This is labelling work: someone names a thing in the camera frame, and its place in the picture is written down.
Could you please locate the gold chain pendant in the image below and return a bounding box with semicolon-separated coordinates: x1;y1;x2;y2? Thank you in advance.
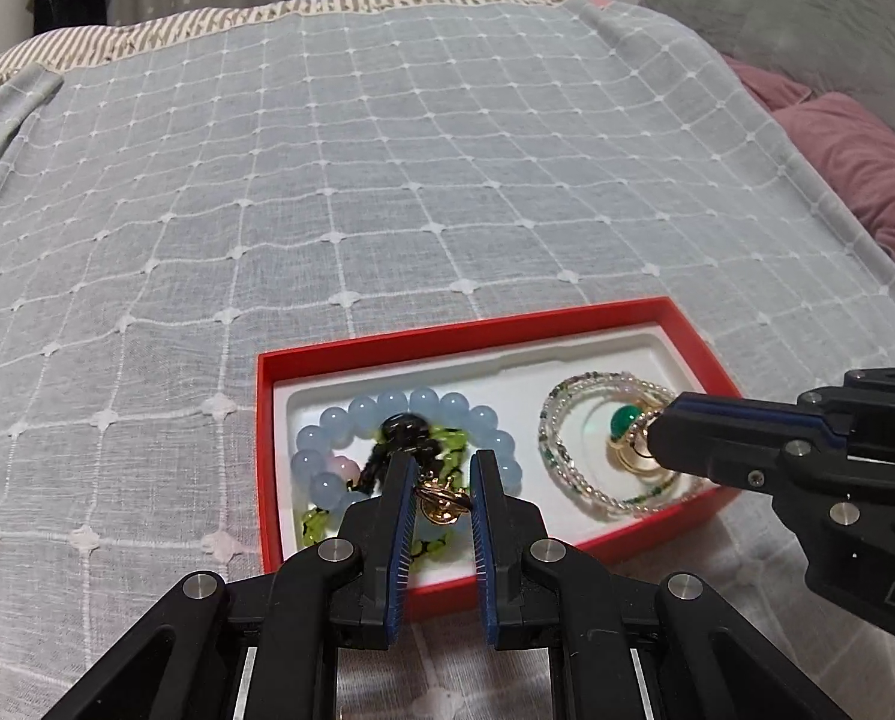
415;476;472;527

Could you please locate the grey checked bedspread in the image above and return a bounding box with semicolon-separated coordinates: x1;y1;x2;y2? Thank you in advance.
0;0;895;718

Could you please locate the striped bed sheet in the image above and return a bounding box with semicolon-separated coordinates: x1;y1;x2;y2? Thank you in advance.
0;0;561;85

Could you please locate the red jewelry box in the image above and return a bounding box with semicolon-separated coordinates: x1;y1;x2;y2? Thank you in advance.
256;296;746;625

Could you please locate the black bead charm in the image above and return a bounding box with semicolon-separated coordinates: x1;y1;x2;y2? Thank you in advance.
352;413;445;496

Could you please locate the pink pillow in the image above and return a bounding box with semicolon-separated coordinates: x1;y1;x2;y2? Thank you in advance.
726;57;895;260

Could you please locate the green bead bracelet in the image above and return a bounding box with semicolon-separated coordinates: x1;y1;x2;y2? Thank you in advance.
296;422;472;564

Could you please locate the clear pearl bead bracelet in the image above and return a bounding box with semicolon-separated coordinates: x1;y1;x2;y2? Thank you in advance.
538;369;708;519

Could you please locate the blue bead bracelet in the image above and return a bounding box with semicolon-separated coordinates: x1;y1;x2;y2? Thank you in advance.
288;385;524;522

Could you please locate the multicolour seed bead bracelet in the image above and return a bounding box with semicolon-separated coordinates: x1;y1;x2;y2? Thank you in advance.
540;367;690;508

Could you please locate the gold ring with green stone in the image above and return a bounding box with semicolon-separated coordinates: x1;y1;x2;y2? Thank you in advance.
603;401;671;475

